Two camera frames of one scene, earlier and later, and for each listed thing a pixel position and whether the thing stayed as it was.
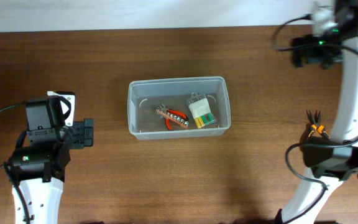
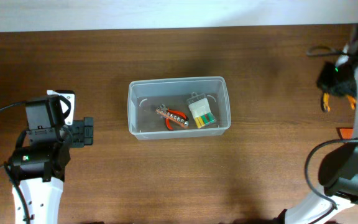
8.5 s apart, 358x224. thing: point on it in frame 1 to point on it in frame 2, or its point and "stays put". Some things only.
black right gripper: x=299 y=51 to x=335 y=86
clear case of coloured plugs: x=200 y=108 stays put
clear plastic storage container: x=177 y=107 stays put
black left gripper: x=84 y=132 stays put
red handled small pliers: x=174 y=112 stays put
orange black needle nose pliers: x=316 y=125 to x=325 y=100
